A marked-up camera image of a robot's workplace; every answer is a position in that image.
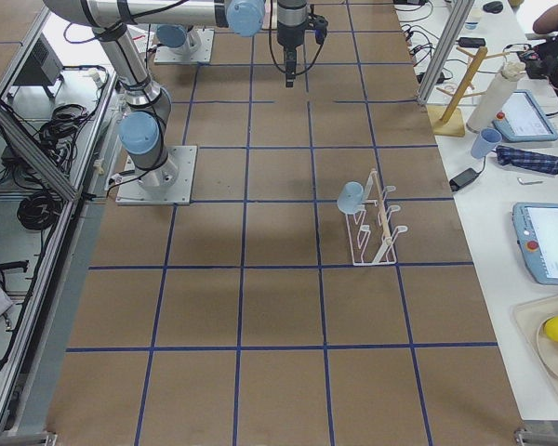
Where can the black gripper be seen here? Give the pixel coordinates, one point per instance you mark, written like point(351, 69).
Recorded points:
point(289, 34)

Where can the light blue plastic cup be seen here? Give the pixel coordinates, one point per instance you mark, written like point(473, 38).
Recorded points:
point(350, 198)

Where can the person forearm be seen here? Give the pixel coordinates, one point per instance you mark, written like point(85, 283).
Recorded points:
point(547, 22)

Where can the light blue cup on desk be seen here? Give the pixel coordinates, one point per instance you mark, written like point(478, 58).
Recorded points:
point(486, 141)

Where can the wooden mug tree stand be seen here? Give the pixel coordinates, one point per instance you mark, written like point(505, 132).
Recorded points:
point(448, 121)

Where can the white cardboard tube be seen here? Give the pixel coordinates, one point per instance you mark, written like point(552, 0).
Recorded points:
point(498, 92)

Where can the black computer mouse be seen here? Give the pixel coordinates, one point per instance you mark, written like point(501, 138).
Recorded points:
point(493, 7)

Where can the black power adapter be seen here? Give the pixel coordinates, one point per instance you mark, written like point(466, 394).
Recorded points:
point(463, 179)

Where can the blue plaid folded cloth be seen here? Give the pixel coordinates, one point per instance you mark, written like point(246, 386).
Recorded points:
point(528, 160)

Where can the blue teach pendant far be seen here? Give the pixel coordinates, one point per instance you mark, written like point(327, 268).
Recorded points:
point(522, 120)

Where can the blue teach pendant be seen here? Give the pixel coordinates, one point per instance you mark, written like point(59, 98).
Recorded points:
point(522, 120)
point(536, 227)

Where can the grey control box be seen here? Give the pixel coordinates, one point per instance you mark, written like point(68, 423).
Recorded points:
point(41, 68)

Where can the silver allen key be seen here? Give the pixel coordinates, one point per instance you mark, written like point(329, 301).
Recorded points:
point(528, 182)

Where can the blue teach pendant near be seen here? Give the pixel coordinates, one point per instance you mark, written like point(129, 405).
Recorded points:
point(536, 227)

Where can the beige tray on desk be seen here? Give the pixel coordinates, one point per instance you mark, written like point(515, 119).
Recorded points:
point(528, 317)

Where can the beige plate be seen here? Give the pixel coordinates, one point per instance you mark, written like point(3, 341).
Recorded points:
point(551, 353)

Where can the aluminium frame post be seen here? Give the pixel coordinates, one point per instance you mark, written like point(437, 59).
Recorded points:
point(460, 11)

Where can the white wire cup rack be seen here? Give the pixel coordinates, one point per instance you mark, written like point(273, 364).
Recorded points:
point(371, 234)

